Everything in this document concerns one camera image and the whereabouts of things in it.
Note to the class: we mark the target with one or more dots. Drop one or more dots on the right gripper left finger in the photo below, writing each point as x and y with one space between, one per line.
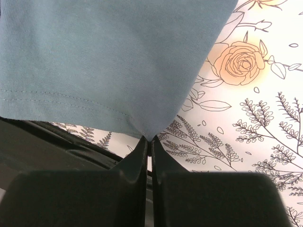
105 198

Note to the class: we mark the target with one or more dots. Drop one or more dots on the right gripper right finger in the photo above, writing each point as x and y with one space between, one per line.
222 199

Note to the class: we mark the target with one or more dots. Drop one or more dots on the blue-grey t shirt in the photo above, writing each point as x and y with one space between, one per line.
123 66

